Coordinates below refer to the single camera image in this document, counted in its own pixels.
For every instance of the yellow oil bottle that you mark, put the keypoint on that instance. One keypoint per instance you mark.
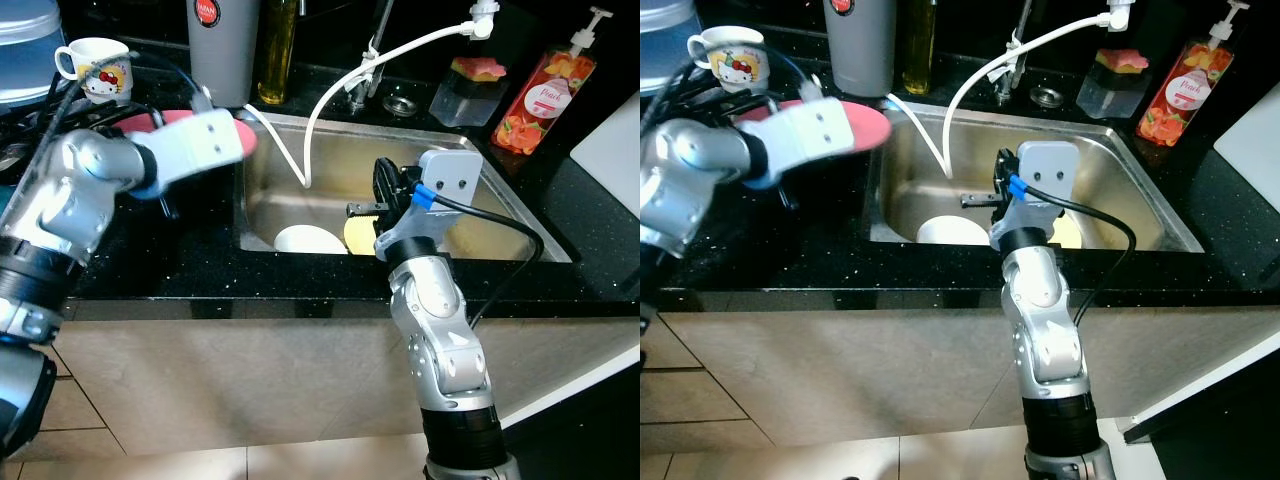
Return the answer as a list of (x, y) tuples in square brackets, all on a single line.
[(918, 50), (277, 60)]

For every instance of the yellow plate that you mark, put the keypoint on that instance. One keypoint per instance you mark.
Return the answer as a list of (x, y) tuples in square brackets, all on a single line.
[(1068, 232), (358, 237)]

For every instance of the white cartoon cat mug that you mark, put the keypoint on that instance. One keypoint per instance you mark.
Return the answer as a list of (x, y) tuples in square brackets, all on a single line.
[(100, 70), (735, 60)]

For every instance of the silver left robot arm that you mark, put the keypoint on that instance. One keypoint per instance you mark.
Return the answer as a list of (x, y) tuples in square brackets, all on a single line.
[(70, 190), (690, 170)]

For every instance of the stainless steel sink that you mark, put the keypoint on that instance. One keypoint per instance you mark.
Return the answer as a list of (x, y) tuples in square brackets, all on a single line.
[(340, 170), (930, 170)]

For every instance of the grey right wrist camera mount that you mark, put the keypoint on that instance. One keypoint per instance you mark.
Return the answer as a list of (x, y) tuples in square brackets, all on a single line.
[(450, 175), (1050, 165)]

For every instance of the chrome faucet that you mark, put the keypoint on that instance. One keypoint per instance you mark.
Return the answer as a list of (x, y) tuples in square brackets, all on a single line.
[(362, 85), (1005, 75)]

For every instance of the pink plate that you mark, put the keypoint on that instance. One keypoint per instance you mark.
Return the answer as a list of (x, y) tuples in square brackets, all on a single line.
[(243, 133), (875, 125)]

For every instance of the white tap adapter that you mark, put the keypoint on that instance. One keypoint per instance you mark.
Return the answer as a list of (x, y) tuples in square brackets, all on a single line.
[(1121, 14), (484, 20)]

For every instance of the beige cabinet door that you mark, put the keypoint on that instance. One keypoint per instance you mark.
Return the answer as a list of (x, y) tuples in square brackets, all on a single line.
[(1180, 360), (880, 370), (560, 360), (250, 380)]

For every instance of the clear sponge holder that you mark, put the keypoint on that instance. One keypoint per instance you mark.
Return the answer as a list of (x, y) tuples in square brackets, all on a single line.
[(1110, 92), (465, 100)]

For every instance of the beige drawer front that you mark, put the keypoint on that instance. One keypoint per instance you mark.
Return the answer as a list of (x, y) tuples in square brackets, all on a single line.
[(685, 398), (670, 350), (65, 355), (700, 438), (75, 445), (75, 405)]

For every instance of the white cutting board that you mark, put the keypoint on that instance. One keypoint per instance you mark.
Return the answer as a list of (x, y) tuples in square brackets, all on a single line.
[(615, 145), (1255, 140)]

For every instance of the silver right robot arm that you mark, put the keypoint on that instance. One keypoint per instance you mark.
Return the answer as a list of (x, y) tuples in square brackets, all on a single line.
[(440, 330), (1050, 320)]

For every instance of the grey water filter canister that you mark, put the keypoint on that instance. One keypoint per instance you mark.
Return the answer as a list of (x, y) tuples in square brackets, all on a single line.
[(860, 50), (225, 60)]

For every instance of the peach soap pump bottle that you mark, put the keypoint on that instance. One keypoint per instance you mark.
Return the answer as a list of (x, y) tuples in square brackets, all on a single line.
[(545, 105), (1185, 95)]

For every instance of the pink yellow sponge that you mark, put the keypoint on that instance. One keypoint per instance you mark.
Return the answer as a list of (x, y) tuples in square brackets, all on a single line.
[(1122, 60), (480, 69)]

